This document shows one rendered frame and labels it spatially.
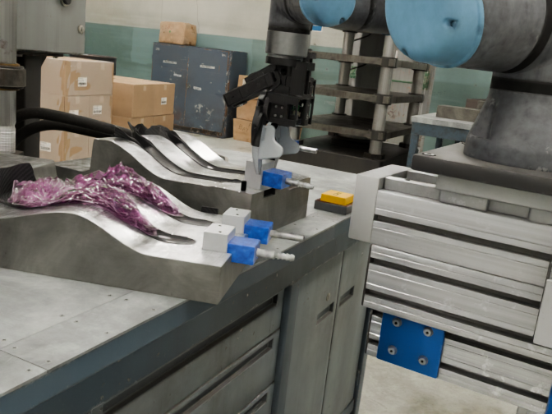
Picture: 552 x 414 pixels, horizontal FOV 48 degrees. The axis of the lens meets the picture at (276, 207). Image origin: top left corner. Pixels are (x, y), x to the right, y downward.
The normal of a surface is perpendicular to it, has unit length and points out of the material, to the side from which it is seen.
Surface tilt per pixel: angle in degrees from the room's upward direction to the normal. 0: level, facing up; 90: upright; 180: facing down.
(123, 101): 90
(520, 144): 73
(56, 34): 90
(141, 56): 90
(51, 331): 0
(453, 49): 137
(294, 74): 91
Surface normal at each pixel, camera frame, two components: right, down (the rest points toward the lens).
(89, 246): -0.17, 0.22
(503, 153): -0.65, 0.11
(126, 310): 0.11, -0.97
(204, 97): -0.43, 0.17
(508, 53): 0.25, 0.80
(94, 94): 0.92, 0.07
